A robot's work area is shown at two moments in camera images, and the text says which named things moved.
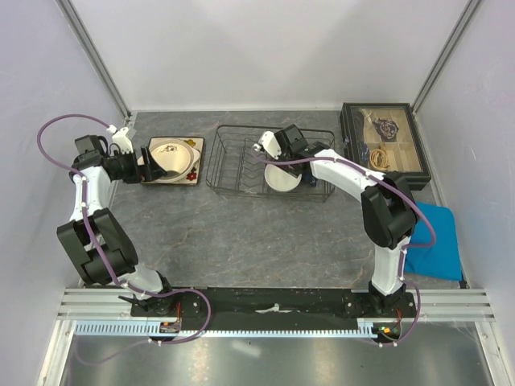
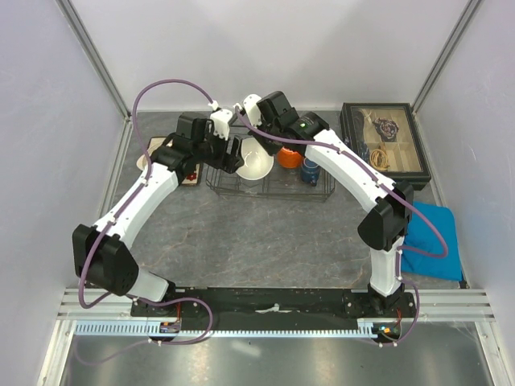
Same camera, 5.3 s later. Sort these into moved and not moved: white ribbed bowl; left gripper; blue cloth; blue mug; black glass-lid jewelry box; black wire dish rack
Moved: left gripper; white ribbed bowl
Not moved: blue cloth; black glass-lid jewelry box; blue mug; black wire dish rack
